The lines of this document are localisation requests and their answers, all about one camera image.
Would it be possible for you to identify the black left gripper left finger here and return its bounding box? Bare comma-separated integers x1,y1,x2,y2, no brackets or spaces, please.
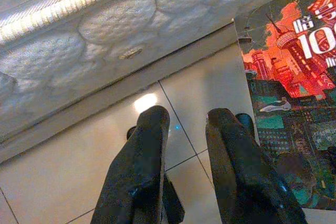
90,105,186,224

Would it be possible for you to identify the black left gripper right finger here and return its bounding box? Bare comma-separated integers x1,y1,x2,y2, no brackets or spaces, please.
205,108,308,224

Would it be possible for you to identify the white quilted mattress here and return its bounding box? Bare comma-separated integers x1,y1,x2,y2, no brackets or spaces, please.
0,0,328,146

